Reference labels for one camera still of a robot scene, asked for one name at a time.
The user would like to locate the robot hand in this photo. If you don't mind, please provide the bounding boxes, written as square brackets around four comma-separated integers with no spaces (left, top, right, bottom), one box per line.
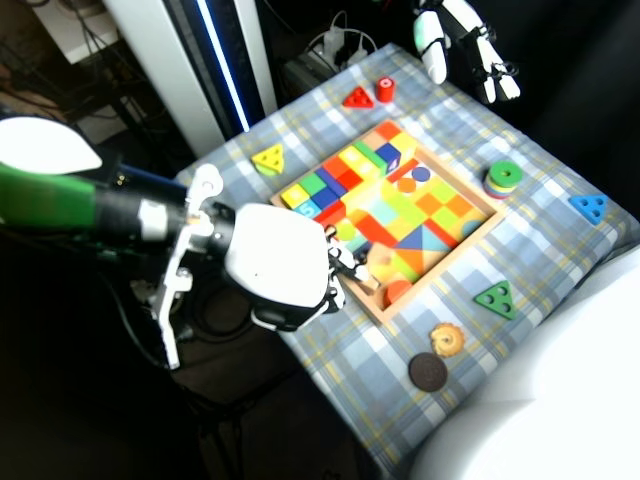
[411,0,522,105]
[223,202,372,332]

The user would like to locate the natural wooden arch block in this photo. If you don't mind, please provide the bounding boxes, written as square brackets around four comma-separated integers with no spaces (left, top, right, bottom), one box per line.
[362,244,401,301]

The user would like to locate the red half-cylinder block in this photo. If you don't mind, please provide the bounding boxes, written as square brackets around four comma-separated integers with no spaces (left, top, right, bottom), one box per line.
[383,279,414,306]

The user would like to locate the black round speaker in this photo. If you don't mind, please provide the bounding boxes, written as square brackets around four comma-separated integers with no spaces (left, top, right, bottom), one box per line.
[192,279,261,346]

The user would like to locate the red three-hole triangle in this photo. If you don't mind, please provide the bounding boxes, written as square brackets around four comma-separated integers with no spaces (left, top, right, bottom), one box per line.
[342,85,375,110]

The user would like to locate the yellow three-hole triangle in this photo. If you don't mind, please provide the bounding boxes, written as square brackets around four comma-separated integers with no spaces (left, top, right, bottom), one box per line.
[251,143,287,176]

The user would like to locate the white power plugs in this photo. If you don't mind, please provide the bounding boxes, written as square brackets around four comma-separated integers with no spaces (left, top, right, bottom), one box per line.
[305,10,379,69]

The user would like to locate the blue plaid cloth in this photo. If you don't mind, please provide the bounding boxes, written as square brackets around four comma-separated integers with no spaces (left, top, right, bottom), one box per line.
[174,43,630,480]

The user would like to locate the black box device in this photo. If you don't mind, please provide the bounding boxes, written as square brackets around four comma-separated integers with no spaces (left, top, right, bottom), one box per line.
[277,52,334,94]

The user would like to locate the wooden tray with printed floor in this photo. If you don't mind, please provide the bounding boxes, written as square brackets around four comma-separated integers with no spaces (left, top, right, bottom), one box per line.
[269,118,505,327]

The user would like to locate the brown toy cookie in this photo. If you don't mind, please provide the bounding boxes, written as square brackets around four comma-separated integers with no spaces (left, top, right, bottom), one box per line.
[408,352,449,391]

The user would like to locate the tan toy cookie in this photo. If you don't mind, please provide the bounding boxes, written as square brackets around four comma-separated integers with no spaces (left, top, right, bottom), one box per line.
[429,322,466,358]

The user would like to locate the white tower with blue strip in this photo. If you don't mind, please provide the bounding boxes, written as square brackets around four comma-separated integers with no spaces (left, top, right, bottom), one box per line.
[102,0,279,159]

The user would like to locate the blue three-hole triangle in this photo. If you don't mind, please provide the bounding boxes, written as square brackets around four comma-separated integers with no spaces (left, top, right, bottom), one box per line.
[568,193,610,225]

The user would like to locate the green three-hole triangle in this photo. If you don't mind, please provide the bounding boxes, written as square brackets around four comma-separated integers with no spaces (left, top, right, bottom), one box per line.
[473,279,519,321]

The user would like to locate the white cabinet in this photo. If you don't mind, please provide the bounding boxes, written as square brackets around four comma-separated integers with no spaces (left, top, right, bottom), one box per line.
[32,0,121,65]

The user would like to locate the coloured ring stack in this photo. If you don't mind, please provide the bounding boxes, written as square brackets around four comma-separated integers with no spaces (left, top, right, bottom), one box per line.
[482,159,524,200]

